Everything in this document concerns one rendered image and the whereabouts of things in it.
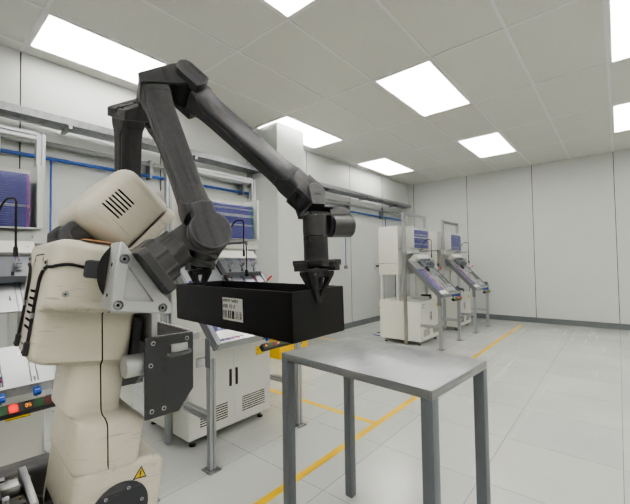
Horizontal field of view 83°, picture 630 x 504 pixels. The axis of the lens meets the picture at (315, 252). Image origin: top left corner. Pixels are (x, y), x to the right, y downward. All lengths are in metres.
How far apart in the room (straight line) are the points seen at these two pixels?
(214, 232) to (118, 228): 0.20
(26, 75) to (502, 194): 7.45
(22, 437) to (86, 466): 1.45
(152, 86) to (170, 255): 0.38
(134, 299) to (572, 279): 7.62
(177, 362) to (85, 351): 0.17
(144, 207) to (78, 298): 0.22
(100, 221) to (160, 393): 0.36
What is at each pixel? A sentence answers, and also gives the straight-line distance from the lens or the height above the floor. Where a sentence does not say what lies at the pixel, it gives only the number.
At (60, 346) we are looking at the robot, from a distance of 0.81.
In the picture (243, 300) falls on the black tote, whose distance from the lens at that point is 0.93.
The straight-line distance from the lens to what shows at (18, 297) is 2.16.
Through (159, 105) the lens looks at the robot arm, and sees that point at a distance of 0.86.
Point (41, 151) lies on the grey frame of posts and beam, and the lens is 2.46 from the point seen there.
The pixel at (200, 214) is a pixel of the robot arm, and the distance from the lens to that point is 0.70.
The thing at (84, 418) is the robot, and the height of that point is 0.90.
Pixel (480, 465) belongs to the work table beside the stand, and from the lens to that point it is 1.71.
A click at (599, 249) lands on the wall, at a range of 7.88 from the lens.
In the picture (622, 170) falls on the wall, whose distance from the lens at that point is 8.01.
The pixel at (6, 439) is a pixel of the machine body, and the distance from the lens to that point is 2.28.
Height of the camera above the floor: 1.19
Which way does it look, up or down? 2 degrees up
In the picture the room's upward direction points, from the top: 1 degrees counter-clockwise
